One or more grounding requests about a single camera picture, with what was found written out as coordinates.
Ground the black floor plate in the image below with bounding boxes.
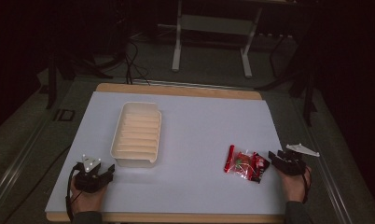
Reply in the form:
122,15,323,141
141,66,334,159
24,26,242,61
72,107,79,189
52,108,76,122

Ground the black stand leg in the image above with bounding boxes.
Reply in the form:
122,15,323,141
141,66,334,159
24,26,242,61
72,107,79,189
45,50,59,110

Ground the white metal stand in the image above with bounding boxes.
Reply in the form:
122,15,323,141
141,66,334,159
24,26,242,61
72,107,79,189
171,0,265,79

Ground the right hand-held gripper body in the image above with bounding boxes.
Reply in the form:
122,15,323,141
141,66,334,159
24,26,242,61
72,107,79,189
277,143,321,177

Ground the person's right hand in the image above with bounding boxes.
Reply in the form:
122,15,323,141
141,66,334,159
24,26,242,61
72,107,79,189
276,165,313,203

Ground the person's left hand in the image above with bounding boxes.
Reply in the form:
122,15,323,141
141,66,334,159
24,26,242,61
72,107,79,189
69,177,108,217

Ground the black floor cable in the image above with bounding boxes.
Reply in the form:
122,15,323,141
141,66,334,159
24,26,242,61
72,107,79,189
123,39,152,87

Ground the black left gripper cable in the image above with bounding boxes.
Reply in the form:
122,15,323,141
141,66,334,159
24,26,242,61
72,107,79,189
64,161,85,222

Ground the white ribbed plastic bin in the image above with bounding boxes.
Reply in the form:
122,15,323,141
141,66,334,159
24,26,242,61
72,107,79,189
109,101,163,169

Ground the white table mat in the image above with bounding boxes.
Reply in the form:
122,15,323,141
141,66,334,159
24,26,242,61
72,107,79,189
44,91,286,217

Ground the dark red snack packet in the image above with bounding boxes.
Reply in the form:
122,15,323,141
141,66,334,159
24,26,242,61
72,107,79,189
248,151,271,185

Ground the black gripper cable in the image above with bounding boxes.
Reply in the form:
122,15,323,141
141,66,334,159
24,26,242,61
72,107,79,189
300,166,313,205
64,161,85,222

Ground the black tripod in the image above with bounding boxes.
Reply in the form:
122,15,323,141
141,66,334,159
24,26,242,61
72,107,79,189
254,31,319,128

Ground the clear red candy packet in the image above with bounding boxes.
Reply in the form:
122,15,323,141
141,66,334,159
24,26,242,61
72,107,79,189
233,150,256,181

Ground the red stick snack packet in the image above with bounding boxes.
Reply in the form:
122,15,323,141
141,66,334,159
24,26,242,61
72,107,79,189
223,144,236,174

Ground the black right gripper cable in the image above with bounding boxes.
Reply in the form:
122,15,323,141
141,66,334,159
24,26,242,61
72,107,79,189
300,166,313,205

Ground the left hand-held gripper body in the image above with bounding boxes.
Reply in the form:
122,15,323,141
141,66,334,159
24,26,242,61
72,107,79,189
75,154,115,194

